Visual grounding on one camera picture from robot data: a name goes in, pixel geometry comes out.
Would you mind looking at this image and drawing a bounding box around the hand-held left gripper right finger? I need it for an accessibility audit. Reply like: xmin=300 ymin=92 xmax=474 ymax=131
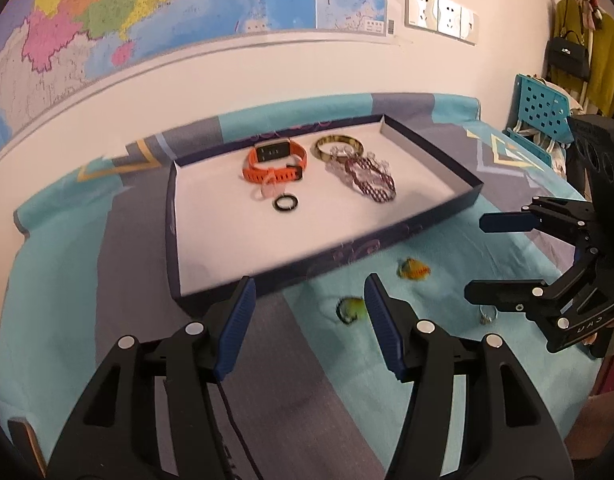
xmin=363 ymin=273 xmax=575 ymax=480

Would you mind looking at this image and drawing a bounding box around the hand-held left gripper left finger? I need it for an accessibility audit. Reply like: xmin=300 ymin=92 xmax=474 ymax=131
xmin=46 ymin=276 xmax=258 ymax=480

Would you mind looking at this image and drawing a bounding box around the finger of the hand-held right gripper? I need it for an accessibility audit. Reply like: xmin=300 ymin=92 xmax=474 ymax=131
xmin=465 ymin=278 xmax=570 ymax=328
xmin=479 ymin=195 xmax=598 ymax=262

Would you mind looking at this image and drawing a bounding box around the dark blue shallow box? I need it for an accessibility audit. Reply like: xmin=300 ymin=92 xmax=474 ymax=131
xmin=166 ymin=114 xmax=484 ymax=317

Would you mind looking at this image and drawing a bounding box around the pink coil hair tie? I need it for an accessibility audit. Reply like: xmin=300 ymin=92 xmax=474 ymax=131
xmin=252 ymin=172 xmax=288 ymax=202

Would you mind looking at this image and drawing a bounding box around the dark purple beaded bracelet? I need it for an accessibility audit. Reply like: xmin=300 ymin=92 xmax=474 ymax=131
xmin=344 ymin=156 xmax=398 ymax=205

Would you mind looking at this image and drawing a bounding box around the orange strap watch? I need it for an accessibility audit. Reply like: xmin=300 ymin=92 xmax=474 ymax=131
xmin=243 ymin=141 xmax=308 ymax=184

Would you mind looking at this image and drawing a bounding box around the clear bead bracelet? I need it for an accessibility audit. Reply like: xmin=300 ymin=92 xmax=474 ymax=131
xmin=327 ymin=144 xmax=392 ymax=186

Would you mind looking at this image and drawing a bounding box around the gold patterned bangle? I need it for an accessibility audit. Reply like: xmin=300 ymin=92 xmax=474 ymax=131
xmin=314 ymin=134 xmax=366 ymax=163

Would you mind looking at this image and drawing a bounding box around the teal perforated plastic chair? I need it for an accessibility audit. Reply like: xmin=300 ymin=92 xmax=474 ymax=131
xmin=504 ymin=74 xmax=575 ymax=178

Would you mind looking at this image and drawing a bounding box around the yellow hanging garment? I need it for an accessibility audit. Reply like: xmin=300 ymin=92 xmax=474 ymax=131
xmin=554 ymin=0 xmax=614 ymax=120

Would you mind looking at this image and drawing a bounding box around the black handbag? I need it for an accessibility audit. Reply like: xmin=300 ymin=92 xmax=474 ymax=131
xmin=546 ymin=30 xmax=592 ymax=81

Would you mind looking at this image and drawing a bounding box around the teal grey printed tablecloth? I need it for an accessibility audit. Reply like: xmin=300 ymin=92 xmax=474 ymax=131
xmin=0 ymin=91 xmax=614 ymax=480

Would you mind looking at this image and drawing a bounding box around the black smartphone orange edge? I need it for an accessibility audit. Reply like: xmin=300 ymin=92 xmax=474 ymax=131
xmin=7 ymin=419 xmax=48 ymax=478

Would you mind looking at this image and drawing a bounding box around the white wall socket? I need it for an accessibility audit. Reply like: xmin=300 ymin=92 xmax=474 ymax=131
xmin=437 ymin=0 xmax=463 ymax=37
xmin=405 ymin=0 xmax=440 ymax=29
xmin=459 ymin=6 xmax=480 ymax=45

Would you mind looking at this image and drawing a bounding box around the colourful wall map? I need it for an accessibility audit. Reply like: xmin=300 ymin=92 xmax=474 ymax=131
xmin=0 ymin=0 xmax=402 ymax=171

